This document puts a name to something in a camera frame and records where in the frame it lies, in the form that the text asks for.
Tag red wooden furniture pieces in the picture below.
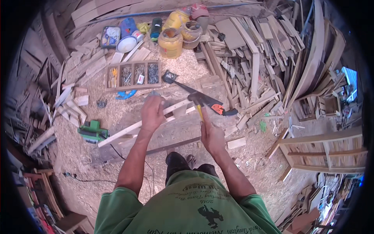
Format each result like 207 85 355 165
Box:
23 168 65 220

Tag small wooden block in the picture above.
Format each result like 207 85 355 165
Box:
227 137 247 150

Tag clear plastic jar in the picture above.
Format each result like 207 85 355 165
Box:
181 20 203 50

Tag white round bowl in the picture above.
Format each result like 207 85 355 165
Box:
116 36 138 54

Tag brown wooden stool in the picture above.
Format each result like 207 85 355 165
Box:
55 212 94 234

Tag person's body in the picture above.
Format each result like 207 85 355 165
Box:
94 170 282 234

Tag blue cap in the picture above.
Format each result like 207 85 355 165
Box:
119 18 139 38

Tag colourful flat packet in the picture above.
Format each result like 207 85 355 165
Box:
100 26 121 49

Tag stack of wooden planks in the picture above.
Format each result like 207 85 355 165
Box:
71 0 144 28

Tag heap of boards and clutter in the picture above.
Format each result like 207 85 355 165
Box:
276 173 364 234

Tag black plastic bag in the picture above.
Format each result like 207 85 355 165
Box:
162 70 179 84

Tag person's left hand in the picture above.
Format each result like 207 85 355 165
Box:
140 95 166 133

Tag yellow handled hammer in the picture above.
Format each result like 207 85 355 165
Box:
187 92 205 121

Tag small wooden chair frames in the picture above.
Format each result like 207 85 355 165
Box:
296 92 343 121

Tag blue hand tool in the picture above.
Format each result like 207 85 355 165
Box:
115 90 138 101

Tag yellow cloth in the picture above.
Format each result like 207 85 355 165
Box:
136 22 151 34

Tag small heap of wood scraps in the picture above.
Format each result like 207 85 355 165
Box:
36 60 90 129

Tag black handsaw orange handle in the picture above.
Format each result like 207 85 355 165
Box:
171 80 238 117

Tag pink cap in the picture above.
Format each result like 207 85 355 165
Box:
191 4 210 20

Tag pale wooden slat frame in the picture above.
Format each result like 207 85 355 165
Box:
97 98 198 148

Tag wooden compartment nail tray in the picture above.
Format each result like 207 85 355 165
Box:
104 60 162 92

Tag dark green bottle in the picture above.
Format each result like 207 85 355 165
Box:
150 17 163 42

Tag person's right hand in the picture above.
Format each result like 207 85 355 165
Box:
200 107 227 156

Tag leaning curved wooden boards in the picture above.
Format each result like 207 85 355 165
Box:
285 0 347 110

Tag green belt sander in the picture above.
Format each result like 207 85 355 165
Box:
77 120 110 144

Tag large heap of wood offcuts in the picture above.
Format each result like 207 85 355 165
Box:
200 14 307 130

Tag yellow plastic jug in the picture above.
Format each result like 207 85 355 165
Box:
162 10 190 31

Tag large yellow plastic jar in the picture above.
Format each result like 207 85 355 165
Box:
158 28 183 59

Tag person's legs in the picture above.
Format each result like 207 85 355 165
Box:
165 152 219 185

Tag black power cable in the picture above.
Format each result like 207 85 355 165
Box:
63 172 117 184

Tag large wooden slatted frame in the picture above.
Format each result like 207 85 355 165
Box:
265 126 369 182

